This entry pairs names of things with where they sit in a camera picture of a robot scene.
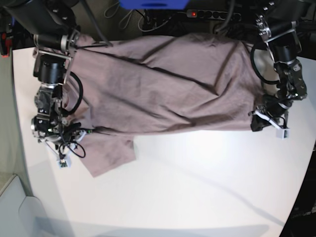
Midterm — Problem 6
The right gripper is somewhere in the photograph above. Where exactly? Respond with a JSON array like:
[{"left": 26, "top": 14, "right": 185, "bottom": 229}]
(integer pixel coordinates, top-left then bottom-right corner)
[{"left": 37, "top": 123, "right": 93, "bottom": 160}]

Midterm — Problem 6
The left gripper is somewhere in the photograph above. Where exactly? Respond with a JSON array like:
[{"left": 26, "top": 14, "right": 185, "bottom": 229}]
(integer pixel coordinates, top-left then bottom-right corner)
[{"left": 249, "top": 103, "right": 290, "bottom": 132}]

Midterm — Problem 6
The mauve t-shirt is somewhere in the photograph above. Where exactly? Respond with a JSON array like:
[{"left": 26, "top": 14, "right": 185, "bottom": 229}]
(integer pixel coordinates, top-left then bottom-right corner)
[{"left": 63, "top": 33, "right": 263, "bottom": 177}]

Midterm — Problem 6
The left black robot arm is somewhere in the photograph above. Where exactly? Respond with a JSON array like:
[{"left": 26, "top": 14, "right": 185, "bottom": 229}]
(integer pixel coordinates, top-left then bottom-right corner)
[{"left": 248, "top": 0, "right": 313, "bottom": 132}]

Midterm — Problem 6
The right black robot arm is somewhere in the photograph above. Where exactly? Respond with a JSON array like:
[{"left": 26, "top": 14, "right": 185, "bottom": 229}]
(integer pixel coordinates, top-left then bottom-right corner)
[{"left": 0, "top": 0, "right": 92, "bottom": 167}]

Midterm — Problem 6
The white side table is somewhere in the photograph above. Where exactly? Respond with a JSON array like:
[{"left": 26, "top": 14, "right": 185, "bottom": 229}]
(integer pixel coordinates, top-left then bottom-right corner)
[{"left": 0, "top": 175, "right": 45, "bottom": 237}]

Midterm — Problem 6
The grey power strip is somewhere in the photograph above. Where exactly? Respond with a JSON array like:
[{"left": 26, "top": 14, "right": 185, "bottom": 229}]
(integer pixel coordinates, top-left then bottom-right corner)
[{"left": 186, "top": 9, "right": 228, "bottom": 20}]

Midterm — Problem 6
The blue box at top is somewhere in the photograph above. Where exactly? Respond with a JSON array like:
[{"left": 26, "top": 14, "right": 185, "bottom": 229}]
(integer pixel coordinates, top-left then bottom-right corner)
[{"left": 119, "top": 0, "right": 189, "bottom": 10}]

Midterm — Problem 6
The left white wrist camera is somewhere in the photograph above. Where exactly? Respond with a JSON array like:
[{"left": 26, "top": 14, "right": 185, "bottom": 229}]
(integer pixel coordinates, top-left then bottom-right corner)
[{"left": 276, "top": 128, "right": 290, "bottom": 140}]

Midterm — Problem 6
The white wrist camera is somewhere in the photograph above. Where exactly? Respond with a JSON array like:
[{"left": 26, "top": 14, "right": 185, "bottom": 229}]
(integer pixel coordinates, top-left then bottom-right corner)
[
  {"left": 276, "top": 128, "right": 290, "bottom": 140},
  {"left": 57, "top": 158, "right": 72, "bottom": 168}
]

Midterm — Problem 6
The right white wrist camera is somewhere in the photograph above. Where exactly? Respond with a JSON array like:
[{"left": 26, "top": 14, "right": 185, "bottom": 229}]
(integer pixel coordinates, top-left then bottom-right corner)
[{"left": 57, "top": 158, "right": 72, "bottom": 168}]

